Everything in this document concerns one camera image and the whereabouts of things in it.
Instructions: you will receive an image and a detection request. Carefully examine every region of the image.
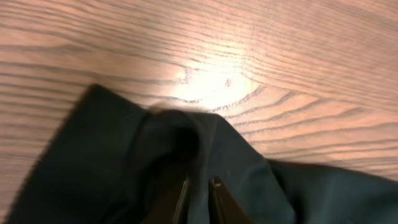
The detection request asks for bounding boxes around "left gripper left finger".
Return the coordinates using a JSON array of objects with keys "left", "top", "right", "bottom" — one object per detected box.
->
[{"left": 141, "top": 177, "right": 190, "bottom": 224}]

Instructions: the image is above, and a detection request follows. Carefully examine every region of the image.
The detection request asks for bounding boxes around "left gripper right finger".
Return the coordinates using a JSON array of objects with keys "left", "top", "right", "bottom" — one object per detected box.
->
[{"left": 208, "top": 176, "right": 253, "bottom": 224}]

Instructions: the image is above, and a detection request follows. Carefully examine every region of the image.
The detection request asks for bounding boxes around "black polo shirt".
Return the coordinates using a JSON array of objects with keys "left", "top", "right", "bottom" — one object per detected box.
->
[{"left": 7, "top": 85, "right": 397, "bottom": 223}]

